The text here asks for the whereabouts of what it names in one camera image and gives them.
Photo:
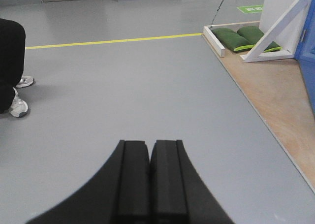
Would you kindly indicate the white diagonal brace frame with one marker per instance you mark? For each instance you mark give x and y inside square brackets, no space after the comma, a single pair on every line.
[286,32]

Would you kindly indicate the blue door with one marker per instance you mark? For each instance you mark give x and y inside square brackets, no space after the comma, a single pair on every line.
[305,55]

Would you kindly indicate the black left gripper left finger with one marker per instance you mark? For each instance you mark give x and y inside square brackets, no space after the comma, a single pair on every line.
[117,194]

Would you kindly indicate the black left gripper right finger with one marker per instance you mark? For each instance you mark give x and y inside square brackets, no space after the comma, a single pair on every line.
[178,194]

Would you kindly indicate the white sneaker front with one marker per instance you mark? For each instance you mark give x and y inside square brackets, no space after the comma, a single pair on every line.
[19,107]

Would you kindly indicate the person black trouser legs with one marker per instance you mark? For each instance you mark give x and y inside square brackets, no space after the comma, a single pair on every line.
[12,53]

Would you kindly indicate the green sandbag door platform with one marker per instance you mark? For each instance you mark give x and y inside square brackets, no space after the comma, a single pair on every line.
[232,40]
[253,34]

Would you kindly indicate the black anchor cord door platform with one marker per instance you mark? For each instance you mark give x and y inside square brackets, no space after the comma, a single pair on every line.
[217,11]

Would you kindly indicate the right green sandbag door platform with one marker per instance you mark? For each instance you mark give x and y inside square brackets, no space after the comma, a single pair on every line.
[253,34]

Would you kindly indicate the white sneaker rear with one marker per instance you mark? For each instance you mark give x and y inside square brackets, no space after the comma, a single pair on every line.
[25,81]

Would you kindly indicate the left green sandbag door platform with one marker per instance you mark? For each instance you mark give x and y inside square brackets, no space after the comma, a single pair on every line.
[232,40]

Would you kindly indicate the door wooden platform base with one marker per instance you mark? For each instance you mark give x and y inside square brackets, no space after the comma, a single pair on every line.
[277,92]

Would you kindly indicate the white sneaker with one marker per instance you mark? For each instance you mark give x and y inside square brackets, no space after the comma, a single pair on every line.
[19,107]
[25,81]

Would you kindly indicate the white wall panel beside door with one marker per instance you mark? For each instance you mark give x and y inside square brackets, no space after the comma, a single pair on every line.
[272,10]

